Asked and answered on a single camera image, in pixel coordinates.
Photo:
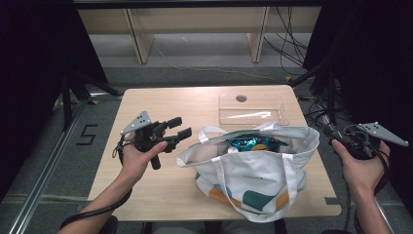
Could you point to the black metal stand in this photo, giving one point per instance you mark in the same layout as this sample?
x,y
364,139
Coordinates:
x,y
329,91
69,97

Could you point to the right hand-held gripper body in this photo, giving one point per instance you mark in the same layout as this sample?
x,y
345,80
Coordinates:
x,y
360,143

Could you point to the person's left hand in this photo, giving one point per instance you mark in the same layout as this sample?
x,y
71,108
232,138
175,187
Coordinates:
x,y
136,162

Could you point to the black curtain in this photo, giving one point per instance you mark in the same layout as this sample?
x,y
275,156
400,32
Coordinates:
x,y
32,81
373,65

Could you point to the blue potato chips bag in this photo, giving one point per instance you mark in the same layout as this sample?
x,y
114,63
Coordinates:
x,y
250,143

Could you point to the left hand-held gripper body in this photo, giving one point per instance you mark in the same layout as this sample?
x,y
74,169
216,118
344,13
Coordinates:
x,y
147,133

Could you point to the long beige desk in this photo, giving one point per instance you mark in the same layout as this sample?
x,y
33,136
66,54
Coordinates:
x,y
195,19

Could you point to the yellow floor tape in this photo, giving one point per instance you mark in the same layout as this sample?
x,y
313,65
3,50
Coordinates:
x,y
94,102
287,78

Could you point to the white tote bag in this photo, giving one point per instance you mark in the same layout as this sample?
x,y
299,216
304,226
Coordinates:
x,y
259,175

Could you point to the clear acrylic tray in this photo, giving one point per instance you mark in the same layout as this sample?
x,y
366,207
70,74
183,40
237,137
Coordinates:
x,y
253,107

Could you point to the person's right hand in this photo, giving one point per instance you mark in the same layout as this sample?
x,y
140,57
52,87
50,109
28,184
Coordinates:
x,y
360,172

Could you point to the metal floor rail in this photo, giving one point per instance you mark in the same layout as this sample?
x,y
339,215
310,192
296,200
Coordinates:
x,y
42,175
384,214

